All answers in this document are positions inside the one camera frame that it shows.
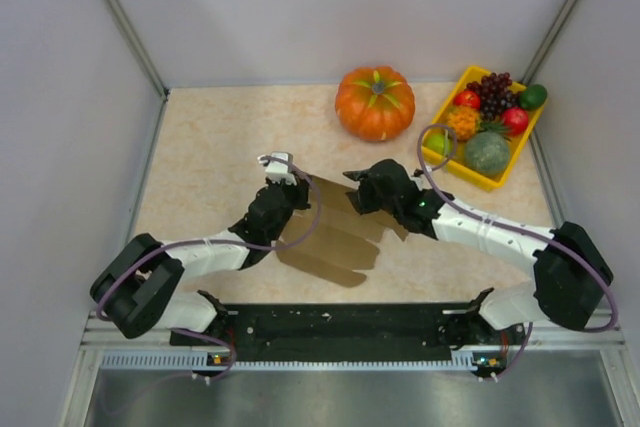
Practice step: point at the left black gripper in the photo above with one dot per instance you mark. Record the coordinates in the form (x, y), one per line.
(300, 190)

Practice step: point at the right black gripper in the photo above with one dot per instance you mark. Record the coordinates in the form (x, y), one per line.
(362, 199)

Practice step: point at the brown cardboard box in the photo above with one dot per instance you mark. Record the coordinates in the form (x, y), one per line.
(340, 246)

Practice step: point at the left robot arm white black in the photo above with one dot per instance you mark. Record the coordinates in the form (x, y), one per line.
(138, 290)

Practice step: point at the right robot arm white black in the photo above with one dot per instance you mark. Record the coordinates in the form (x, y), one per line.
(567, 275)

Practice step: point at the orange pumpkin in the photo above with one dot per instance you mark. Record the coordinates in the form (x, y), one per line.
(375, 104)

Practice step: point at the green lime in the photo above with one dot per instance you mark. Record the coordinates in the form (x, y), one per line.
(440, 142)

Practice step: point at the orange pineapple toy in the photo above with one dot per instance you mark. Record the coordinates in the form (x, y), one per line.
(464, 121)

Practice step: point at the green melon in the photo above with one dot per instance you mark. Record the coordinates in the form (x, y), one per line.
(487, 153)

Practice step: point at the red apple left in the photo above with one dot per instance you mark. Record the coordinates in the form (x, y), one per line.
(467, 98)

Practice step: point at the red apple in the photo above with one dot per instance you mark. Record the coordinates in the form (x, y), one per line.
(467, 98)
(515, 120)

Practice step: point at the dark purple grape bunch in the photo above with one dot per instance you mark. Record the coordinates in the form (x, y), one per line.
(495, 94)

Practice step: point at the red apple right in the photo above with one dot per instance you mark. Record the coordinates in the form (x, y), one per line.
(515, 120)

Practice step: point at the green avocado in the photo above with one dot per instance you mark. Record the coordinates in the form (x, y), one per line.
(533, 97)

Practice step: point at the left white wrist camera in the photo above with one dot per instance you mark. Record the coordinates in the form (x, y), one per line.
(277, 167)

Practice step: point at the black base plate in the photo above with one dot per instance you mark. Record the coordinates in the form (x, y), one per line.
(357, 332)

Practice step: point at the white cable duct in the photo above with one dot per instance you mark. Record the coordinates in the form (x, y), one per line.
(202, 361)

